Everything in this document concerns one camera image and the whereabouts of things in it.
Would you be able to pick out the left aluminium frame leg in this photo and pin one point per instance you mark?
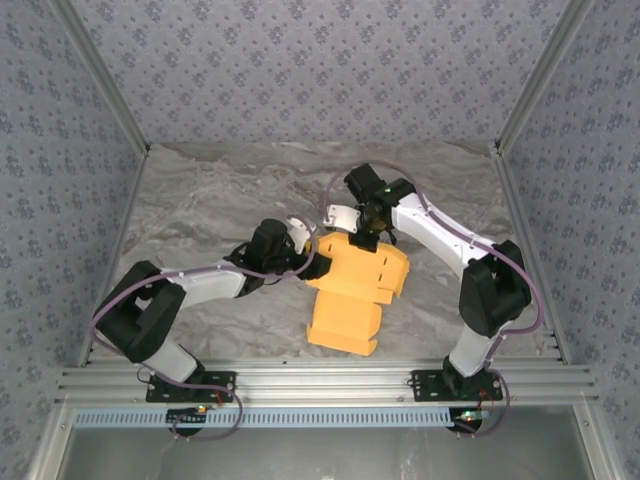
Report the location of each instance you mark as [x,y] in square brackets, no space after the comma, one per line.
[48,450]

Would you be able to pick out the long aluminium base rail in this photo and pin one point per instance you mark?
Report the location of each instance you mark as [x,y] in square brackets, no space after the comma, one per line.
[325,382]

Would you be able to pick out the right aluminium frame post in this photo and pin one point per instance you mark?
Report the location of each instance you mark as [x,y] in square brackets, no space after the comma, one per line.
[542,75]

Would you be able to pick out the grey metal panel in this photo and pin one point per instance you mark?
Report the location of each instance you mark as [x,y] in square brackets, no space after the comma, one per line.
[325,457]

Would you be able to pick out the right aluminium frame leg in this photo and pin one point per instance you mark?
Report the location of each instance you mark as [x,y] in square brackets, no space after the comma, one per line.
[604,450]

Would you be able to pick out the right aluminium side rail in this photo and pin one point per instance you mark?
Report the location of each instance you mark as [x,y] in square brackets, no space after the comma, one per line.
[522,225]

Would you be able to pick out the right small controller board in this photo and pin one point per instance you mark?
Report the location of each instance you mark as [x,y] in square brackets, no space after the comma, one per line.
[472,415]

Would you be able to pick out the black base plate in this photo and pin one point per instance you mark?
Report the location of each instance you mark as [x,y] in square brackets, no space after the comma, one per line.
[222,385]
[425,385]

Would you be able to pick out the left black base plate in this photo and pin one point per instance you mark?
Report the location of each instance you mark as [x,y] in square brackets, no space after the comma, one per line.
[222,385]

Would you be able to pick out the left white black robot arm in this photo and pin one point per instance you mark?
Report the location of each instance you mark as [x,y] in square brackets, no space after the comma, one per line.
[210,287]

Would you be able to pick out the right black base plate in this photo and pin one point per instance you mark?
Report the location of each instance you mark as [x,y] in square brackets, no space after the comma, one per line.
[425,385]

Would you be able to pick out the aluminium frame post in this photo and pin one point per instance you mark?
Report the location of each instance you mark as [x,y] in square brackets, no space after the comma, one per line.
[100,75]
[542,75]

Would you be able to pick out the small controller board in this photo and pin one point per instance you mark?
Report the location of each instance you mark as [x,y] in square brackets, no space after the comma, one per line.
[472,415]
[185,416]

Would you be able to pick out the left aluminium frame post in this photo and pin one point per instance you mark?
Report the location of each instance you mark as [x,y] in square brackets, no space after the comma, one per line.
[100,75]

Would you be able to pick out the left small controller board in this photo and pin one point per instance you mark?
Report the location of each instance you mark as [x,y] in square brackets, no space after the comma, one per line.
[185,416]

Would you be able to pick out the aluminium side rail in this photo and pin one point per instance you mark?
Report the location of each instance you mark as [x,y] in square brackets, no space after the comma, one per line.
[123,225]
[522,225]

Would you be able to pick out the aluminium frame leg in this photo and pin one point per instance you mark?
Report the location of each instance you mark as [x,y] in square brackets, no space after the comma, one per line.
[48,450]
[604,450]

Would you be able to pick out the left aluminium side rail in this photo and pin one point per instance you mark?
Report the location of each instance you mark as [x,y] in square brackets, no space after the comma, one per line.
[123,225]

